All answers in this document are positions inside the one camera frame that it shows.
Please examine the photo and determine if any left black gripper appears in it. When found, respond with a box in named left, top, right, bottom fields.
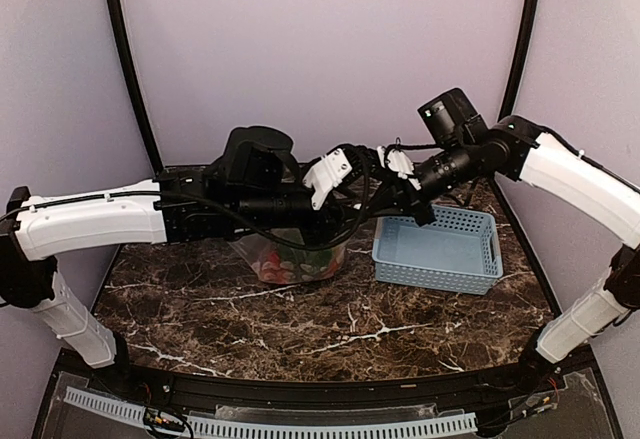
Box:
left=231, top=165, right=372, bottom=250

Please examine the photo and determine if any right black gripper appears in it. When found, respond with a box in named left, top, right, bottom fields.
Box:
left=363, top=137, right=479, bottom=225

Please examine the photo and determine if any green toy cucumber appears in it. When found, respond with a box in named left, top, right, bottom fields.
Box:
left=290, top=250, right=345, bottom=282

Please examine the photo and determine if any clear zip top bag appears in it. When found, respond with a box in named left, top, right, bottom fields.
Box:
left=229, top=234, right=347, bottom=285

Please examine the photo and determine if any red lychee bunch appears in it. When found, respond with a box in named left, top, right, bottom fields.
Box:
left=258, top=252, right=298, bottom=285

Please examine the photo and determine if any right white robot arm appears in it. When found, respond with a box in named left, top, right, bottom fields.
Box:
left=378, top=88, right=639, bottom=393

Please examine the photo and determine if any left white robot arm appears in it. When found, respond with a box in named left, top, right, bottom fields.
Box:
left=1, top=126, right=376, bottom=395

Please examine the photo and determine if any light blue plastic basket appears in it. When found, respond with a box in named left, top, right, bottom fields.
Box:
left=372, top=205, right=503, bottom=295

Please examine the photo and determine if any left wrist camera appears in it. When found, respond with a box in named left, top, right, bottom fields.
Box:
left=302, top=145, right=368, bottom=212

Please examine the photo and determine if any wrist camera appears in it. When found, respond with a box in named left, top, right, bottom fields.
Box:
left=370, top=144, right=422, bottom=191
left=302, top=145, right=368, bottom=212

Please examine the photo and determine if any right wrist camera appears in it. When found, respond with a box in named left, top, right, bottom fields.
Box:
left=370, top=144, right=422, bottom=191

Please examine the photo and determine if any black front rail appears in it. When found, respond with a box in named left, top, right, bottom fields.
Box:
left=54, top=348, right=596, bottom=415

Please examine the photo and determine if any light blue slotted cable duct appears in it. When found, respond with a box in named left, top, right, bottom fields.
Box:
left=64, top=386, right=478, bottom=438

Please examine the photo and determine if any right black frame post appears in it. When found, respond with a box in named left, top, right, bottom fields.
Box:
left=494, top=0, right=539, bottom=122

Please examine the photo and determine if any black frame post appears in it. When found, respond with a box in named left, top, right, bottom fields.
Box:
left=494, top=0, right=539, bottom=122
left=106, top=0, right=164, bottom=174

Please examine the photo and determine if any left black frame post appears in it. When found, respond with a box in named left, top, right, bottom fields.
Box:
left=106, top=0, right=164, bottom=174

